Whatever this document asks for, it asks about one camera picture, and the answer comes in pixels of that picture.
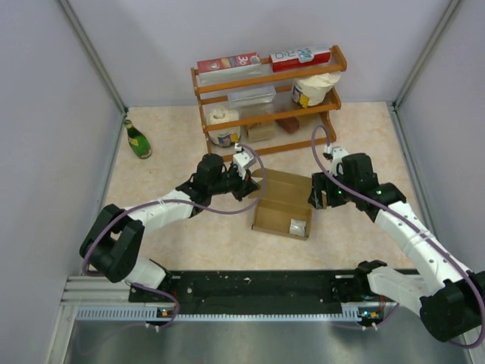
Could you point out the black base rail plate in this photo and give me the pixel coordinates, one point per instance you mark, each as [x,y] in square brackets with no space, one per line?
[293,292]

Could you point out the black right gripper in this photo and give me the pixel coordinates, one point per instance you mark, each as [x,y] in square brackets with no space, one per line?
[320,181]

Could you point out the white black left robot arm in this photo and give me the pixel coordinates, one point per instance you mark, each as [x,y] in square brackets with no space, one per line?
[113,243]

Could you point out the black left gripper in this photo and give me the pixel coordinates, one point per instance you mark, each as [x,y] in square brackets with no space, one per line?
[245,187]

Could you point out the orange wooden shelf rack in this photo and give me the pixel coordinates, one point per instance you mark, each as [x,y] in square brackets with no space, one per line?
[282,106]

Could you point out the green glass bottle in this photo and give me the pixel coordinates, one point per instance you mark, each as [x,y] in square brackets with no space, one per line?
[138,142]

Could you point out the small clear plastic bag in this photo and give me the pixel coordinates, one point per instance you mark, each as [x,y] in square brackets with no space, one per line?
[297,227]

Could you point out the aluminium frame rail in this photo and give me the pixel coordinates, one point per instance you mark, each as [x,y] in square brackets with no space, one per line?
[99,299]

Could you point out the red brown brick block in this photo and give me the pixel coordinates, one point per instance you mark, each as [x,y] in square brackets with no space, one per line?
[290,124]

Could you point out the clear plastic container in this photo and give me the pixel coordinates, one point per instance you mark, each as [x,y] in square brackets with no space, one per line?
[249,97]

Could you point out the white bag upper shelf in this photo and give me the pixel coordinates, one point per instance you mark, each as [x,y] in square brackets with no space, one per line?
[311,91]

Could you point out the red white toothpaste box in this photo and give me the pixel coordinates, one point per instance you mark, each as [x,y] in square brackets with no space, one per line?
[297,58]

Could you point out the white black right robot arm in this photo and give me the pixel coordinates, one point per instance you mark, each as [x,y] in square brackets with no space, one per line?
[388,209]

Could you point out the red foil wrap box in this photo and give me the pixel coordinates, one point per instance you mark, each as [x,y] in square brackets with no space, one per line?
[235,64]

